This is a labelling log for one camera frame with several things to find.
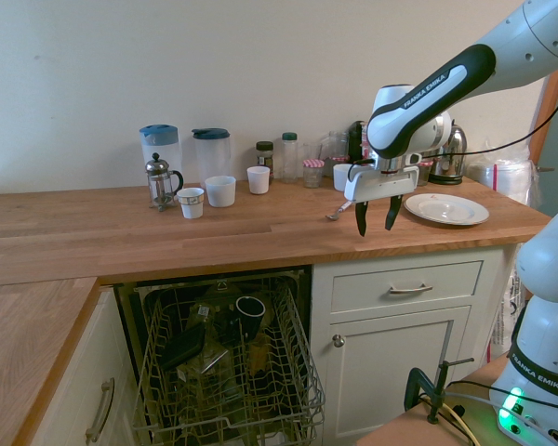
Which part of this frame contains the black C-clamp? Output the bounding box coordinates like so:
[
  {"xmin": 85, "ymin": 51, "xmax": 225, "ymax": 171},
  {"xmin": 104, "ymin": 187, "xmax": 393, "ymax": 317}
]
[{"xmin": 403, "ymin": 357, "xmax": 476, "ymax": 426}]

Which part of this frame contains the yellow cable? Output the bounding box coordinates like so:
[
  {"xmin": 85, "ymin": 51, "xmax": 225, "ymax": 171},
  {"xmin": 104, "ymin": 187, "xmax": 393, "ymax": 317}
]
[{"xmin": 439, "ymin": 402, "xmax": 483, "ymax": 446}]

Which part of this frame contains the white plate with gold rim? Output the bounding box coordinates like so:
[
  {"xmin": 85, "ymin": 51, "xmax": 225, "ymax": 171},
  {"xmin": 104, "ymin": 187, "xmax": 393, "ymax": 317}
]
[{"xmin": 403, "ymin": 192, "xmax": 490, "ymax": 228}]

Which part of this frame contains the wire dishwasher rack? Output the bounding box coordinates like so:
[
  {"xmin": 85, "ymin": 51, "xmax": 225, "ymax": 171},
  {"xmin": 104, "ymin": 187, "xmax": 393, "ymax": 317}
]
[{"xmin": 130, "ymin": 274, "xmax": 327, "ymax": 446}]

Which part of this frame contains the glass French press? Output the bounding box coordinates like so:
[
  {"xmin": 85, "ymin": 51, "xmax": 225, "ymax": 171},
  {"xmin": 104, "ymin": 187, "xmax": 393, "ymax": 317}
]
[{"xmin": 144, "ymin": 151, "xmax": 185, "ymax": 213}]

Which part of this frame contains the black mug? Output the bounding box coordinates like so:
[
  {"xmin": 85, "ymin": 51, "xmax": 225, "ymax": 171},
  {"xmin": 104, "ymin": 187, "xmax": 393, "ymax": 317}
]
[{"xmin": 234, "ymin": 295, "xmax": 268, "ymax": 341}]

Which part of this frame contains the clear plastic bag of cups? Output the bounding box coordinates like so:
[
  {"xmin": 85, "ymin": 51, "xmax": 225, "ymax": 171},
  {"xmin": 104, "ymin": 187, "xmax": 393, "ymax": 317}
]
[{"xmin": 466, "ymin": 138, "xmax": 541, "ymax": 206}]

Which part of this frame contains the large white mug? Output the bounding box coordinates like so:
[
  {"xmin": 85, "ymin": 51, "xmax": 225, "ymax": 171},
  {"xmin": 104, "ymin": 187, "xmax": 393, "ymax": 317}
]
[{"xmin": 205, "ymin": 175, "xmax": 237, "ymax": 208}]

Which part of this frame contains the black shaker bottle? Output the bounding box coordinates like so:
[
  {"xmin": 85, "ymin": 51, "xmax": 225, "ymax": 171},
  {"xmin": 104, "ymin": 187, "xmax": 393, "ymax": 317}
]
[{"xmin": 348, "ymin": 121, "xmax": 366, "ymax": 164}]

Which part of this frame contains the dark coffee jar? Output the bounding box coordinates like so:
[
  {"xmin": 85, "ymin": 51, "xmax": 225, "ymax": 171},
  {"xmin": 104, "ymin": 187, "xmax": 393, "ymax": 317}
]
[{"xmin": 255, "ymin": 140, "xmax": 275, "ymax": 185}]

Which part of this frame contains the small white patterned cup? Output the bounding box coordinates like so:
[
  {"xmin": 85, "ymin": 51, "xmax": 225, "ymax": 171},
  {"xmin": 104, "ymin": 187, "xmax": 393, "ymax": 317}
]
[{"xmin": 176, "ymin": 187, "xmax": 206, "ymax": 220}]

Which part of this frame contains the metal drawer handle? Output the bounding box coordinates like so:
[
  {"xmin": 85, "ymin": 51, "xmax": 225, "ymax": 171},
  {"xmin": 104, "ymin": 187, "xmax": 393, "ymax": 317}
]
[
  {"xmin": 85, "ymin": 376, "xmax": 116, "ymax": 444},
  {"xmin": 388, "ymin": 283, "xmax": 434, "ymax": 296}
]

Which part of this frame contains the white ribbed cup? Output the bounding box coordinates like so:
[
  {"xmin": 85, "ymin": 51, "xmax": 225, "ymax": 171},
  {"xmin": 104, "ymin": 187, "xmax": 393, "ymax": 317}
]
[{"xmin": 246, "ymin": 165, "xmax": 272, "ymax": 195}]

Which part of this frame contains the white base cabinet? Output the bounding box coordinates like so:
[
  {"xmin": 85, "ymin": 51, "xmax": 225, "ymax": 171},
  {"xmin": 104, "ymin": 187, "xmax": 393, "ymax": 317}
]
[
  {"xmin": 27, "ymin": 283, "xmax": 153, "ymax": 446},
  {"xmin": 311, "ymin": 244, "xmax": 518, "ymax": 446}
]

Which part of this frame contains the black plastic container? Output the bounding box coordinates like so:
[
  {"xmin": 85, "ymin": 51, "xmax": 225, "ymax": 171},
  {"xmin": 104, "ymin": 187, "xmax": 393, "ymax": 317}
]
[{"xmin": 159, "ymin": 321, "xmax": 209, "ymax": 372}]

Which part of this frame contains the plastic pitcher light blue lid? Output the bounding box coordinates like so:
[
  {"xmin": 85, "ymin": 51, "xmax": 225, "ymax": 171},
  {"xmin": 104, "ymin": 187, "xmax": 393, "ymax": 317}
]
[{"xmin": 139, "ymin": 124, "xmax": 183, "ymax": 188}]

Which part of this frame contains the stainless electric kettle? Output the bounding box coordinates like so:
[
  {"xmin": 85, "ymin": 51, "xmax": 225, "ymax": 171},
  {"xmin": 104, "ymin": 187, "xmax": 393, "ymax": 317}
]
[{"xmin": 426, "ymin": 121, "xmax": 469, "ymax": 187}]

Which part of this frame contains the glass jar red checkered lid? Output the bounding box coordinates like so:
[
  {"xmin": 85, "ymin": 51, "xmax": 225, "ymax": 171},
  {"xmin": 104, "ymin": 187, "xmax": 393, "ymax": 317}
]
[
  {"xmin": 414, "ymin": 159, "xmax": 434, "ymax": 188},
  {"xmin": 302, "ymin": 158, "xmax": 326, "ymax": 190}
]

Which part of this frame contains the printed plastic bag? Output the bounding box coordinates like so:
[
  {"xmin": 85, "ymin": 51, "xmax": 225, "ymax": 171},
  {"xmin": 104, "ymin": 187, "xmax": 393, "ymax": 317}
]
[{"xmin": 485, "ymin": 267, "xmax": 526, "ymax": 364}]

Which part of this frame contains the clear glass tumbler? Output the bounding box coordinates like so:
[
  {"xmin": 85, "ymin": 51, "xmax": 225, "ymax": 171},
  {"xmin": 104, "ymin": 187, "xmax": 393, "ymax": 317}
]
[{"xmin": 301, "ymin": 141, "xmax": 325, "ymax": 163}]

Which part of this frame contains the plastic pitcher dark teal lid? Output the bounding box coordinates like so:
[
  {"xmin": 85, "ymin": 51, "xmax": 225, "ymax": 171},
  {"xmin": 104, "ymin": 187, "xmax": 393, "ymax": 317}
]
[{"xmin": 191, "ymin": 127, "xmax": 233, "ymax": 188}]

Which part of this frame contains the plain white cup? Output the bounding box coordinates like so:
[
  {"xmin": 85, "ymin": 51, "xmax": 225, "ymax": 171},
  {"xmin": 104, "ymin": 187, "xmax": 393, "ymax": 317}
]
[{"xmin": 332, "ymin": 163, "xmax": 355, "ymax": 193}]

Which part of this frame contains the metal spoon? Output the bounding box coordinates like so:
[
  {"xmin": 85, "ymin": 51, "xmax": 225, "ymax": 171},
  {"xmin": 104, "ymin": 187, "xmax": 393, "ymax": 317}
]
[{"xmin": 325, "ymin": 200, "xmax": 354, "ymax": 221}]

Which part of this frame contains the clear jar green lid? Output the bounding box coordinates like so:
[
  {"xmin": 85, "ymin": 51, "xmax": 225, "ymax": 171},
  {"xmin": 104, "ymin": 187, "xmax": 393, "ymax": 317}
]
[{"xmin": 281, "ymin": 132, "xmax": 299, "ymax": 184}]

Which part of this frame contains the clear glass jar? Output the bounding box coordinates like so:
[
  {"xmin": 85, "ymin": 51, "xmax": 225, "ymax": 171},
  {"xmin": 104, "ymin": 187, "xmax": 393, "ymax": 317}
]
[{"xmin": 325, "ymin": 130, "xmax": 351, "ymax": 169}]

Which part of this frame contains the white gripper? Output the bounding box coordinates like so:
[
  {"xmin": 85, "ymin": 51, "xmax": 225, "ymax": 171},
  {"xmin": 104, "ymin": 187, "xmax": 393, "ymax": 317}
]
[{"xmin": 343, "ymin": 163, "xmax": 420, "ymax": 238}]

